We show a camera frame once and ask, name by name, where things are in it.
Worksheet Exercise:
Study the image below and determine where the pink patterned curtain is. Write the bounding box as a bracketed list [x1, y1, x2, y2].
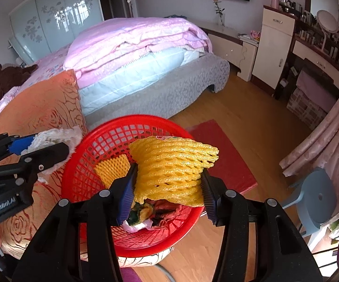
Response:
[279, 90, 339, 212]

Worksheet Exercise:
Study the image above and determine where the yellow foam fruit net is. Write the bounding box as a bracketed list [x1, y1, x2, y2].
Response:
[94, 154, 130, 189]
[128, 136, 219, 208]

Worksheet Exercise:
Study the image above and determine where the rose in glass vase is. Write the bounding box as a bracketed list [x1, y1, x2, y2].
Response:
[212, 0, 226, 27]

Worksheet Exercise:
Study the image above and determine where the patterned storage ottoman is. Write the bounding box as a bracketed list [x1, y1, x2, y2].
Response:
[286, 86, 328, 130]

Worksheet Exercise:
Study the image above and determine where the cream dressing table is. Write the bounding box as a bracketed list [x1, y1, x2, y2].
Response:
[287, 32, 339, 130]

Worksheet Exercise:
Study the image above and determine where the orange rose pattern blanket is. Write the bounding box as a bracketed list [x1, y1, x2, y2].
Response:
[0, 70, 176, 268]

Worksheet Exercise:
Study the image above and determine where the blue plastic stool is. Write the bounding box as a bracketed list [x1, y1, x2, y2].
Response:
[281, 167, 339, 238]

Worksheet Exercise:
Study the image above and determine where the pink cushion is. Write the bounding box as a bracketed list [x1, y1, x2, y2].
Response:
[296, 70, 339, 112]

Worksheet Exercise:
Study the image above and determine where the grey bed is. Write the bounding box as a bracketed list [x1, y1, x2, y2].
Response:
[0, 18, 231, 133]

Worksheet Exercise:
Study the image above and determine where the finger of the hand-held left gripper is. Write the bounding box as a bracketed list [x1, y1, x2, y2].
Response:
[19, 142, 70, 180]
[0, 133, 38, 165]

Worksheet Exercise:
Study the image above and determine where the pink folded quilt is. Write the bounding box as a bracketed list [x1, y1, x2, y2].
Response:
[64, 17, 212, 89]

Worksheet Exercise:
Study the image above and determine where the glass sliding door wardrobe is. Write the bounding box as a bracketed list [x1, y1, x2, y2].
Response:
[8, 0, 105, 62]

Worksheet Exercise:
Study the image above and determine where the brown teddy bear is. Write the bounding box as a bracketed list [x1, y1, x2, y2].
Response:
[0, 64, 39, 103]

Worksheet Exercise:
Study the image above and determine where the red floor mat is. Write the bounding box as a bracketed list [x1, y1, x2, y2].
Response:
[187, 119, 258, 194]

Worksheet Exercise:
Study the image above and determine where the white tissue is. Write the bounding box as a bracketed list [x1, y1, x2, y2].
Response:
[30, 126, 83, 184]

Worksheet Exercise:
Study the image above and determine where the low cream cabinet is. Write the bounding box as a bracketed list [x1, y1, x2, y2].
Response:
[200, 23, 259, 82]

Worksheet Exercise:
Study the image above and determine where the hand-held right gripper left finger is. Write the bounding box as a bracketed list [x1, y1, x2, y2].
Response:
[11, 164, 139, 282]

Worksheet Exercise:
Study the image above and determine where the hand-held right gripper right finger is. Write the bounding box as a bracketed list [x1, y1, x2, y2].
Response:
[200, 169, 324, 282]

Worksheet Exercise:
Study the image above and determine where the red plastic mesh basket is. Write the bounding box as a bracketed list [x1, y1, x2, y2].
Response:
[61, 114, 208, 258]

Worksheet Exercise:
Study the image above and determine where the white leaning board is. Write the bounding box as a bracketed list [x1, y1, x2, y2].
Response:
[8, 37, 30, 65]

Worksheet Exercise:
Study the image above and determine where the row of cosmetic bottles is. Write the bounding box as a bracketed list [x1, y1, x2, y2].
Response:
[279, 0, 339, 71]

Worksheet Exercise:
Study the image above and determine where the tall cream cabinet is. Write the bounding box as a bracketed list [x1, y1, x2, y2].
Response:
[251, 5, 297, 90]

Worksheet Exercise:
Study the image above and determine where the light blue duvet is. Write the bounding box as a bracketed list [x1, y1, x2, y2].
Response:
[78, 47, 187, 115]

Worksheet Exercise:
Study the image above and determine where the pink floral bedsheet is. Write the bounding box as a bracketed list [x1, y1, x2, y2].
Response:
[0, 43, 73, 124]

